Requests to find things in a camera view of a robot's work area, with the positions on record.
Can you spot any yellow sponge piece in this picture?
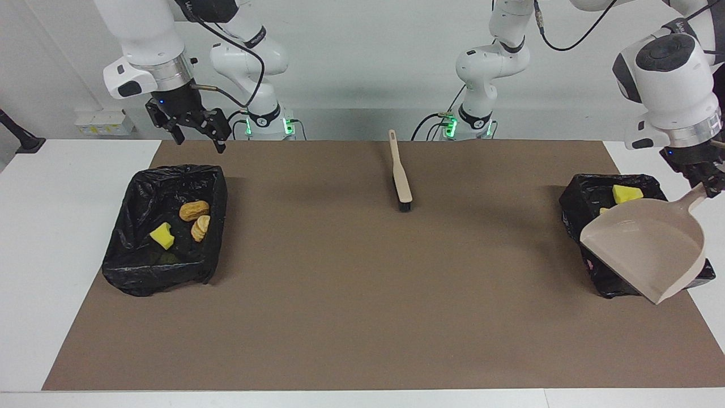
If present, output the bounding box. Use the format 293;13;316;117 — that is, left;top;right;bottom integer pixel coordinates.
612;185;645;204
150;222;175;250

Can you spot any brown bread roll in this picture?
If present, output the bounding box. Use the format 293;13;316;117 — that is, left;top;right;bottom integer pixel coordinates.
179;201;210;222

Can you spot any beige plastic dustpan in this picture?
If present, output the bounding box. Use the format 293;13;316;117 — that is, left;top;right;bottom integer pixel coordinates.
579;181;709;305

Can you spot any beige hand brush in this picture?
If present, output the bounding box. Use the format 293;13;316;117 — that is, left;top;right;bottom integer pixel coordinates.
388;129;413;213

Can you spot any black bagged bin pink spot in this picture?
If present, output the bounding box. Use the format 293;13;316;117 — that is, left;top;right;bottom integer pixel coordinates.
559;173;716;299

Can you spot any black stand foot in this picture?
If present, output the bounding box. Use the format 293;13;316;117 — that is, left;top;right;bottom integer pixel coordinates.
0;108;47;155

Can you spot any brown paper table mat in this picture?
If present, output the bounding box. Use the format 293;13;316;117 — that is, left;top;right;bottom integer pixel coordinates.
42;140;725;392

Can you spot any white wall socket box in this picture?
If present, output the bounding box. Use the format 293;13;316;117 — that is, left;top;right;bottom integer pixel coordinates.
74;108;137;137

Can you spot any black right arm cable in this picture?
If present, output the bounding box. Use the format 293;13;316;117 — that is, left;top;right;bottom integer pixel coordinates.
176;0;267;111

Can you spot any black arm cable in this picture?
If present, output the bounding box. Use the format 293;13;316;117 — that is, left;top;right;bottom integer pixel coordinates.
176;0;267;111
532;0;725;54

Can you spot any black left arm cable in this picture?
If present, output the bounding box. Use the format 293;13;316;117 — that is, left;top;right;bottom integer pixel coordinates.
532;0;725;54

